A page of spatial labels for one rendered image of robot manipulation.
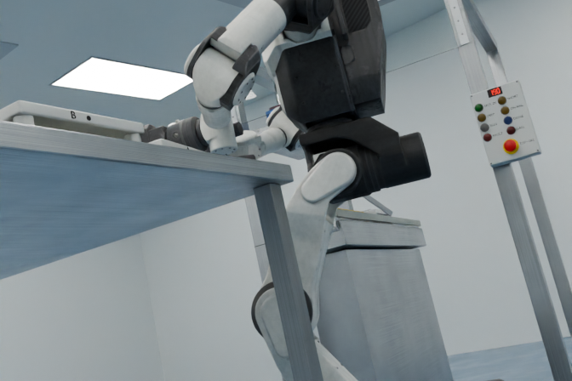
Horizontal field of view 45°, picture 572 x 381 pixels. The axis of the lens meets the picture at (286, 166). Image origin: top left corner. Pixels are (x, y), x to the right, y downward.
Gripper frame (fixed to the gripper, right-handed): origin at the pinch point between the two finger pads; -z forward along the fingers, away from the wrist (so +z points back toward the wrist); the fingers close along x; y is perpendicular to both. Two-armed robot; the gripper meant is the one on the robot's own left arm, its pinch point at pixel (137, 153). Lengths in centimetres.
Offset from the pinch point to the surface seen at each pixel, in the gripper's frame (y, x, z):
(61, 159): -76, 23, 32
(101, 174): -65, 23, 30
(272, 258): -27, 36, 39
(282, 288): -27, 42, 39
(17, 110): -74, 13, 25
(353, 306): 128, 47, 12
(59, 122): -67, 14, 26
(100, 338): 532, 18, -381
